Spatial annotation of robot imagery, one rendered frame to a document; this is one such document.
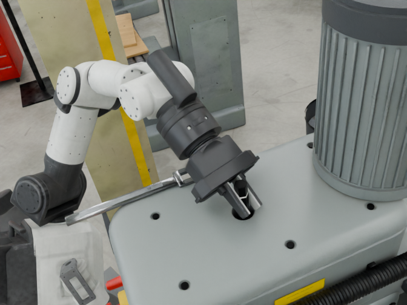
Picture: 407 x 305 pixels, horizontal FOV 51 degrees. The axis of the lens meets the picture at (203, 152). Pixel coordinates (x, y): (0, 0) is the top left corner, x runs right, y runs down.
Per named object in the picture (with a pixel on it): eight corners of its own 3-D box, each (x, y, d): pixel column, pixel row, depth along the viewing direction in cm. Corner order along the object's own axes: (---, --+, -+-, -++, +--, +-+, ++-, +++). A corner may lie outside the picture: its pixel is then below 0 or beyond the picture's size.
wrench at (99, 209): (68, 231, 72) (66, 228, 71) (65, 215, 74) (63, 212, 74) (200, 180, 77) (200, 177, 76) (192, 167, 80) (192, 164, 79)
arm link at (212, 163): (248, 172, 76) (208, 121, 78) (267, 150, 67) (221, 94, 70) (192, 210, 71) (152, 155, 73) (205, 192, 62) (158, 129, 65)
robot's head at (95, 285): (77, 308, 100) (88, 319, 92) (53, 274, 97) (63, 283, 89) (100, 289, 103) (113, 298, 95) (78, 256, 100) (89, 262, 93)
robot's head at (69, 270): (76, 295, 98) (76, 311, 91) (56, 265, 96) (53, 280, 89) (100, 279, 99) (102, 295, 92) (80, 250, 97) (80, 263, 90)
